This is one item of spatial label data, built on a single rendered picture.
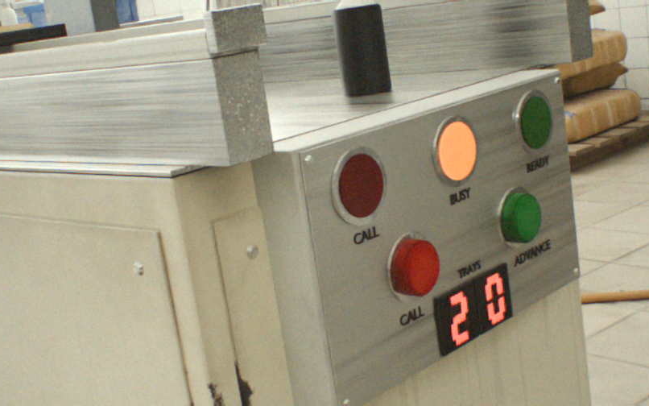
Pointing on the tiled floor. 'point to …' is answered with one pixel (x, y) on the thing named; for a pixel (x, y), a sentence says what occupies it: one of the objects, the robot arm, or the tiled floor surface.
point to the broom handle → (633, 295)
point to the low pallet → (614, 140)
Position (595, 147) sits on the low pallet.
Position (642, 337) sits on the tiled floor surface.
